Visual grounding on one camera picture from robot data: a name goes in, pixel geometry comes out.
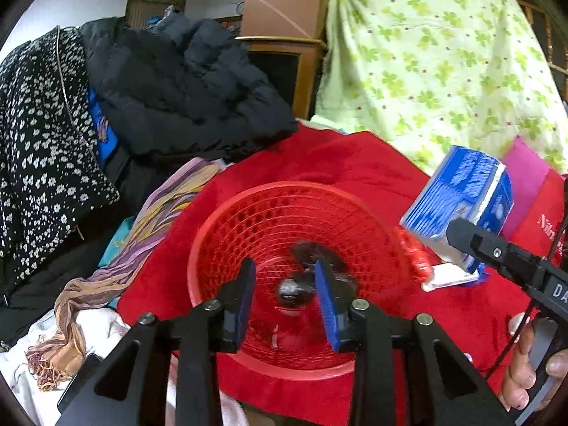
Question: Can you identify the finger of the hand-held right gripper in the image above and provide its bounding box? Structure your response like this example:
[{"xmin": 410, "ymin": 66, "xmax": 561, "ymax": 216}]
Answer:
[{"xmin": 446, "ymin": 218, "xmax": 544, "ymax": 296}]

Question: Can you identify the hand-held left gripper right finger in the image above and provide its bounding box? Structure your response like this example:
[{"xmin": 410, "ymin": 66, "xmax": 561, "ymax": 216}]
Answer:
[{"xmin": 313, "ymin": 260, "xmax": 515, "ymax": 426}]

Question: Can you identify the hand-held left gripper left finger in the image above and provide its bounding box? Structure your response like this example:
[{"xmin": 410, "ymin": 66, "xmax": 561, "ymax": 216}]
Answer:
[{"xmin": 55, "ymin": 257, "xmax": 258, "ymax": 426}]

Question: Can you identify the dark wrapper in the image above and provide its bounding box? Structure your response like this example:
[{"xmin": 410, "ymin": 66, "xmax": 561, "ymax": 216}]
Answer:
[{"xmin": 275, "ymin": 240, "xmax": 359, "ymax": 313}]

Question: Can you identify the blue plastic tissue pack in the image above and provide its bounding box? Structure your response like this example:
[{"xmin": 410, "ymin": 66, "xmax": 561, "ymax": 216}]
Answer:
[{"xmin": 399, "ymin": 145, "xmax": 514, "ymax": 293}]

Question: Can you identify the red plastic mesh basket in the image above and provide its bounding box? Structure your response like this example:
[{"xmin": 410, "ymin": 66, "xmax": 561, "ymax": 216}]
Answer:
[{"xmin": 186, "ymin": 181, "xmax": 427, "ymax": 382}]

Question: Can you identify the person's right hand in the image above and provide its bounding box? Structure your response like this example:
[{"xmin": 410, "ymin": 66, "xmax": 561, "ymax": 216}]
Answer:
[{"xmin": 497, "ymin": 313, "xmax": 568, "ymax": 413}]

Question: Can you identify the red printed cloth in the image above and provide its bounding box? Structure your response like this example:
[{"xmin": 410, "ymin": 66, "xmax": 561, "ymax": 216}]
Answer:
[{"xmin": 510, "ymin": 169, "xmax": 568, "ymax": 271}]

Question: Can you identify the pink cloth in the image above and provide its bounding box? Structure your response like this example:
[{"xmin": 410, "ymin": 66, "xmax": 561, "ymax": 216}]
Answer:
[{"xmin": 501, "ymin": 137, "xmax": 556, "ymax": 240}]

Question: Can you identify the striped purple yellow scarf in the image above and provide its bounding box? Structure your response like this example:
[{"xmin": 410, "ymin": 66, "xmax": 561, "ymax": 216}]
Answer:
[{"xmin": 26, "ymin": 157, "xmax": 228, "ymax": 392}]

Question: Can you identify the teal cloth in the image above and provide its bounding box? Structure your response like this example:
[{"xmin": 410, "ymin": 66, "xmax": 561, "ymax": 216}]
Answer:
[{"xmin": 98, "ymin": 217, "xmax": 139, "ymax": 271}]

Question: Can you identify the white cloth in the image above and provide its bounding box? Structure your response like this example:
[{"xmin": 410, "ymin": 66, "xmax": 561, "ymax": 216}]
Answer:
[{"xmin": 0, "ymin": 306, "xmax": 247, "ymax": 426}]

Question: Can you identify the red blanket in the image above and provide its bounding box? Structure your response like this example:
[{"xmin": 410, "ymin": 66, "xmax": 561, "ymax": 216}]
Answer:
[{"xmin": 116, "ymin": 120, "xmax": 568, "ymax": 426}]

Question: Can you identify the green clover print cloth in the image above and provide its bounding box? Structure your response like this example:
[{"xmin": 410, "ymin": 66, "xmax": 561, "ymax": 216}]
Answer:
[{"xmin": 311, "ymin": 0, "xmax": 568, "ymax": 176}]

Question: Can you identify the black cloth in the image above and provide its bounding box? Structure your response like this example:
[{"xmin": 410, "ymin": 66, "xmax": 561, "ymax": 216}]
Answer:
[{"xmin": 0, "ymin": 146, "xmax": 156, "ymax": 352}]

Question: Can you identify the blue garment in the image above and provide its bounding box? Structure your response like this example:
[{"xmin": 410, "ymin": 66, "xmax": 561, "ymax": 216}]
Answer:
[{"xmin": 86, "ymin": 86, "xmax": 120, "ymax": 170}]

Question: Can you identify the black puffer jacket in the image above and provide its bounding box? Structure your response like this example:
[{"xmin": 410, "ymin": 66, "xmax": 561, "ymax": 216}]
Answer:
[{"xmin": 77, "ymin": 11, "xmax": 299, "ymax": 165}]

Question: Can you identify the black white floral garment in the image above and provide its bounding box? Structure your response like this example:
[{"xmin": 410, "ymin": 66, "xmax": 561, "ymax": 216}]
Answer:
[{"xmin": 0, "ymin": 27, "xmax": 121, "ymax": 285}]

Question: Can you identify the wooden cabinet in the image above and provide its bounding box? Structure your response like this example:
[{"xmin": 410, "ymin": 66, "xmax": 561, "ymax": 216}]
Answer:
[{"xmin": 235, "ymin": 0, "xmax": 340, "ymax": 120}]

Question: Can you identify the brown wooden door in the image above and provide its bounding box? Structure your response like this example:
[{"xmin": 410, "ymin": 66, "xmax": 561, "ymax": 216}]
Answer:
[{"xmin": 125, "ymin": 0, "xmax": 186, "ymax": 29}]

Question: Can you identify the thin black cable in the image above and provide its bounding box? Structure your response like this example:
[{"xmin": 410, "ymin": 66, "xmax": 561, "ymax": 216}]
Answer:
[{"xmin": 485, "ymin": 211, "xmax": 568, "ymax": 381}]

